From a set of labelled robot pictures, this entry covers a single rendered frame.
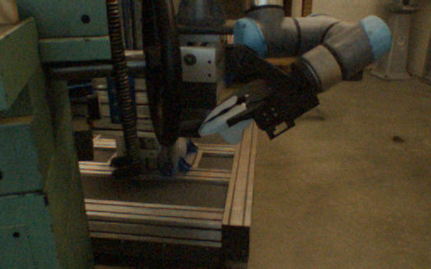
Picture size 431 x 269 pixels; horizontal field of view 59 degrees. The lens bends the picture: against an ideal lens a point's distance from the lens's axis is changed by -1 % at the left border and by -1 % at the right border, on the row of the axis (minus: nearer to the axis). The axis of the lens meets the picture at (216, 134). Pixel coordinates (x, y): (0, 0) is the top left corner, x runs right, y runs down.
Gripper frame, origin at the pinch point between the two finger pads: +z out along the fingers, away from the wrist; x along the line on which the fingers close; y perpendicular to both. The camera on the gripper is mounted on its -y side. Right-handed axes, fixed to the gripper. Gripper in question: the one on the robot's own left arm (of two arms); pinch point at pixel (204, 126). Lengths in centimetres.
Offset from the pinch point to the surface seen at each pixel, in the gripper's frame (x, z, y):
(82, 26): 0.0, 7.3, -23.7
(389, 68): 255, -186, 192
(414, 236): 34, -48, 110
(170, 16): -3.6, -4.1, -19.5
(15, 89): -19.4, 13.2, -24.7
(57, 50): -2.3, 11.6, -23.1
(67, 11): 0.2, 7.7, -26.4
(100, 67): 5.3, 9.3, -16.2
